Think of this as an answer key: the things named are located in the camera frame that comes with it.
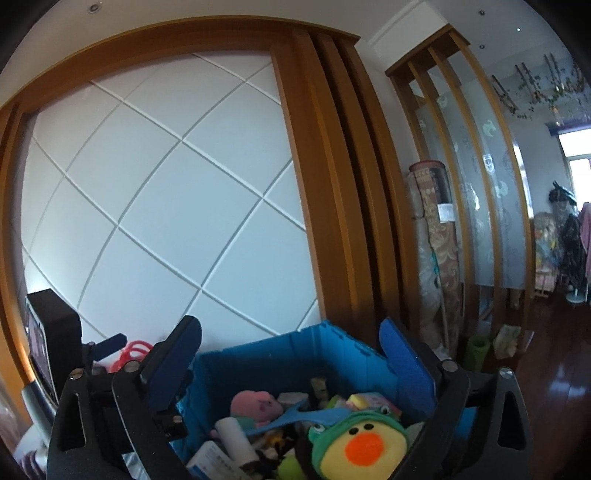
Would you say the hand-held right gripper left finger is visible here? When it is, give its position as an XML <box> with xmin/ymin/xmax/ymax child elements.
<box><xmin>45</xmin><ymin>315</ymin><xmax>204</xmax><ymax>480</ymax></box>

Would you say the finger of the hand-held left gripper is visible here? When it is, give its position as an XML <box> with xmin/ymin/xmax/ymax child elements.
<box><xmin>82</xmin><ymin>332</ymin><xmax>127</xmax><ymax>365</ymax></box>

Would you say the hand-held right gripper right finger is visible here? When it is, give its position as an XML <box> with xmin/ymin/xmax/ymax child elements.
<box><xmin>379</xmin><ymin>318</ymin><xmax>536</xmax><ymax>480</ymax></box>

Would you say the blue plastic storage crate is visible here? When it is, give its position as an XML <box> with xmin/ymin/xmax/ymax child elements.
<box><xmin>168</xmin><ymin>320</ymin><xmax>478</xmax><ymax>480</ymax></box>

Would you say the white pill bottle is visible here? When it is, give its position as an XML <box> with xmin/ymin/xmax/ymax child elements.
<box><xmin>215</xmin><ymin>416</ymin><xmax>262</xmax><ymax>472</ymax></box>

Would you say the small white blue box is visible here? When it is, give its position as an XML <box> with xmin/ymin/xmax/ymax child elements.
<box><xmin>186</xmin><ymin>440</ymin><xmax>252</xmax><ymax>480</ymax></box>

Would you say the light blue plastic slingshot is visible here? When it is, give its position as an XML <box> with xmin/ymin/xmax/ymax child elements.
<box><xmin>242</xmin><ymin>399</ymin><xmax>358</xmax><ymax>437</ymax></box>

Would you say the red toy suitcase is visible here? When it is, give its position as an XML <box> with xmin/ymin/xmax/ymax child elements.
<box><xmin>110</xmin><ymin>340</ymin><xmax>154</xmax><ymax>372</ymax></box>

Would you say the pastel yellow pink toy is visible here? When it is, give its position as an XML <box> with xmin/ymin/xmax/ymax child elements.
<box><xmin>346</xmin><ymin>392</ymin><xmax>398</xmax><ymax>414</ymax></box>

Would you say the green rolled mat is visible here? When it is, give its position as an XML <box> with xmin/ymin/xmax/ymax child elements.
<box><xmin>466</xmin><ymin>336</ymin><xmax>491</xmax><ymax>372</ymax></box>

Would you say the pink pig plush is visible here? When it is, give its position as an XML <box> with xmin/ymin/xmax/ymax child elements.
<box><xmin>211</xmin><ymin>390</ymin><xmax>284</xmax><ymax>437</ymax></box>

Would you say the yellow duck plush green hat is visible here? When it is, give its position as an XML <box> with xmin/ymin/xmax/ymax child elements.
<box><xmin>277</xmin><ymin>405</ymin><xmax>411</xmax><ymax>480</ymax></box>

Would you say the pale green packet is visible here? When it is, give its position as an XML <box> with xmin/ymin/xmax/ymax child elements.
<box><xmin>493</xmin><ymin>324</ymin><xmax>522</xmax><ymax>356</ymax></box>

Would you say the rolled patterned carpet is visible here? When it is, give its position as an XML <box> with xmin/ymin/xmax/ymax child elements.
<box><xmin>409</xmin><ymin>159</ymin><xmax>465</xmax><ymax>361</ymax></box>

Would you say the colourful toy rack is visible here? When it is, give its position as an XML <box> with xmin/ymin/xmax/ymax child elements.
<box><xmin>533</xmin><ymin>212</ymin><xmax>561</xmax><ymax>301</ymax></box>

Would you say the wooden slat glass partition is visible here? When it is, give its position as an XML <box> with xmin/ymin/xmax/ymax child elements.
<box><xmin>385</xmin><ymin>25</ymin><xmax>536</xmax><ymax>319</ymax></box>

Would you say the clothes rack with dark clothes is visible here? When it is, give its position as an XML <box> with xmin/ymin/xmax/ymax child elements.
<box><xmin>549</xmin><ymin>180</ymin><xmax>591</xmax><ymax>306</ymax></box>

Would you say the bright window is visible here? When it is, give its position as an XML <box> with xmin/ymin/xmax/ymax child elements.
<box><xmin>558</xmin><ymin>134</ymin><xmax>591</xmax><ymax>208</ymax></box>

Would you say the hanging vine decoration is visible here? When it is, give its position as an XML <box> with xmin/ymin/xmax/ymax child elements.
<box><xmin>489</xmin><ymin>53</ymin><xmax>591</xmax><ymax>123</ymax></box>

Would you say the dark case with handle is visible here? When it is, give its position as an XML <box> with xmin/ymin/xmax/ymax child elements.
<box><xmin>25</xmin><ymin>290</ymin><xmax>83</xmax><ymax>402</ymax></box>

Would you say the wooden wall panel frame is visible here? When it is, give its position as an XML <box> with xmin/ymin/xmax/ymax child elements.
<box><xmin>0</xmin><ymin>18</ymin><xmax>421</xmax><ymax>416</ymax></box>

